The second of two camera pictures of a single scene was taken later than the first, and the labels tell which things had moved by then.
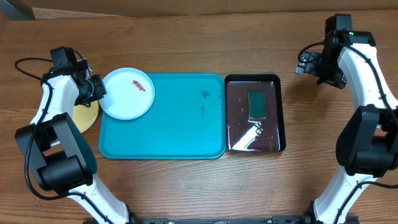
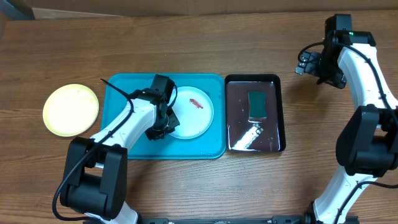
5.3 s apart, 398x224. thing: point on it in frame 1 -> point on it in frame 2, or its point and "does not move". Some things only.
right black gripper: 339,81 does not move
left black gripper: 101,92 -> 151,134
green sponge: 257,104 does not move
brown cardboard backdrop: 48,9 does not move
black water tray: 245,135 does not move
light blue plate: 130,94 -> 194,111
